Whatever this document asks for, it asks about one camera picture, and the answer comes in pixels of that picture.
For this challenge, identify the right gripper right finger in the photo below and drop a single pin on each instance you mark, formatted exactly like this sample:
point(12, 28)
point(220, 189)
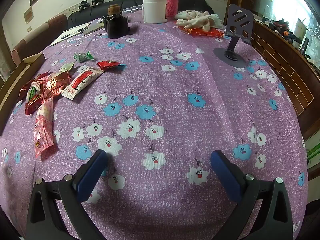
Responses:
point(229, 175)

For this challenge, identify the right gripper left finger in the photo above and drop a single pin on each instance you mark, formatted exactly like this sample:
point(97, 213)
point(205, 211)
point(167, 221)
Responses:
point(88, 175)

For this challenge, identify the pink cartoon snack packet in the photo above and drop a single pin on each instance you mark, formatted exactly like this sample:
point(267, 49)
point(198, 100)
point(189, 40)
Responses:
point(43, 131)

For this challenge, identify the white red sauce packet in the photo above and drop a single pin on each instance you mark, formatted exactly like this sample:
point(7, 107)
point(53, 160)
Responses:
point(86, 77)

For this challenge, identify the dark red gold snack bag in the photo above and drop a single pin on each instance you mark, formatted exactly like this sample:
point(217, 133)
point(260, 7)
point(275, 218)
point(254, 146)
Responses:
point(53, 84)

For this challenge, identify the clear green-edged cracker packet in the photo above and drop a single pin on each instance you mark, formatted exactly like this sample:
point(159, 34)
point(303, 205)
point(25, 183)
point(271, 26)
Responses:
point(34, 90)

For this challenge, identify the small red candy packet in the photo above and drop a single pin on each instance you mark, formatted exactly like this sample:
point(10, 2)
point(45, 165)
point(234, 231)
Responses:
point(110, 65)

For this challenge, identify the green candy wrapper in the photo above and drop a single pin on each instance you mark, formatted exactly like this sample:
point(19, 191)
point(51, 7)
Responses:
point(83, 57)

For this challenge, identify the cream white snack packet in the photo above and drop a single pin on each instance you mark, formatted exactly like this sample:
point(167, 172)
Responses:
point(66, 67)

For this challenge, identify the purple floral tablecloth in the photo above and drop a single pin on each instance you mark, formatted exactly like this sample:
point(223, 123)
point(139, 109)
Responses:
point(159, 117)

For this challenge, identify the cardboard box tray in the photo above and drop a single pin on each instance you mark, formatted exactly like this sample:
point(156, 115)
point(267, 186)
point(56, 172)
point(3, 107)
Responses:
point(23, 73)

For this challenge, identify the red plastic bag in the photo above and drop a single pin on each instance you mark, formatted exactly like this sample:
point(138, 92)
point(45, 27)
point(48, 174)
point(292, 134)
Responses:
point(213, 32)

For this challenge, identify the brown armchair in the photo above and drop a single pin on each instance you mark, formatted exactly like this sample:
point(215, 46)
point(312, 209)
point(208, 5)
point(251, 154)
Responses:
point(38, 39)

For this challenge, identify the white paper pad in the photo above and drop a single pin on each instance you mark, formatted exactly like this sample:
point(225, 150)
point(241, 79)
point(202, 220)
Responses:
point(70, 32)

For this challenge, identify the purple phone stand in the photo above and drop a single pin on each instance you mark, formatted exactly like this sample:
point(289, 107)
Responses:
point(239, 27)

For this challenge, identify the black grinder with red label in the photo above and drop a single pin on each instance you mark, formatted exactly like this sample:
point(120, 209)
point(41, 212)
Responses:
point(115, 24)

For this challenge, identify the white cloth gloves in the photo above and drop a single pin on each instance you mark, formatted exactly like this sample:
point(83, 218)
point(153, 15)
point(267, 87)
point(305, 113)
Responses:
point(192, 19)

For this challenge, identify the black leather sofa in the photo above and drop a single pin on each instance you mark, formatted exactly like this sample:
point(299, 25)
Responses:
point(91, 13)

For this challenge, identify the white plastic jar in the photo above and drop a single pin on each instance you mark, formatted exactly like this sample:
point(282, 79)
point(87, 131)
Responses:
point(154, 11)

